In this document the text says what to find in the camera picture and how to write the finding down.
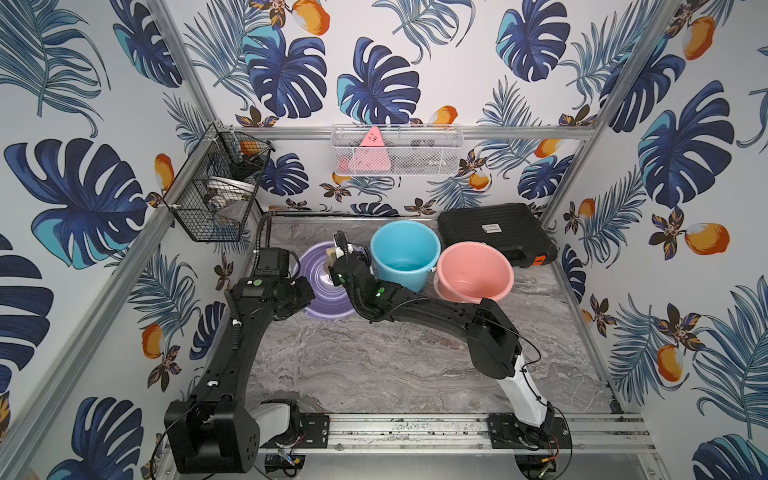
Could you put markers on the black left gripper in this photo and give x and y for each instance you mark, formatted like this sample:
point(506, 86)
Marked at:
point(299, 293)

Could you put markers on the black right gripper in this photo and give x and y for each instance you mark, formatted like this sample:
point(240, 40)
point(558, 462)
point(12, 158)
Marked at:
point(335, 275)

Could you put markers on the purple plastic bucket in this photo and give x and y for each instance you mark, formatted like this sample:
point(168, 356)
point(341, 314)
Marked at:
point(331, 302)

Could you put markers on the teal plastic bucket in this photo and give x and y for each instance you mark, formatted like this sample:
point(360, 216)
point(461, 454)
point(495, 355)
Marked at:
point(405, 252)

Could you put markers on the pink plastic bucket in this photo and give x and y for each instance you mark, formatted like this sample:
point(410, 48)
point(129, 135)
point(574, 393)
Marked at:
point(467, 272)

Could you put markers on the yellow cleaning cloth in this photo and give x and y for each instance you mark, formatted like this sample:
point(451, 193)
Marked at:
point(331, 257)

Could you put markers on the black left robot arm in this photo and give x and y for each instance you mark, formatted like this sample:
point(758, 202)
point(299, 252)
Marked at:
point(212, 432)

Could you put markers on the pink triangular item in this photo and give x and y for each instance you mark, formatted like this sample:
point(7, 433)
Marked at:
point(372, 155)

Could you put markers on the black plastic tool case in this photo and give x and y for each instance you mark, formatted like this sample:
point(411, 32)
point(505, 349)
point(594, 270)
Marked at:
point(510, 228)

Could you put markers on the black wire basket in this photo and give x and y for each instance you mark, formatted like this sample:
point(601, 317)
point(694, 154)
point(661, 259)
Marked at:
point(219, 185)

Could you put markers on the clear wall shelf basket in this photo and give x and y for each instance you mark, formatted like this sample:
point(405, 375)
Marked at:
point(415, 150)

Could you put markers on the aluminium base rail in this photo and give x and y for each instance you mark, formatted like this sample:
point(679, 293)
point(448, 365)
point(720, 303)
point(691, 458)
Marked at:
point(466, 434)

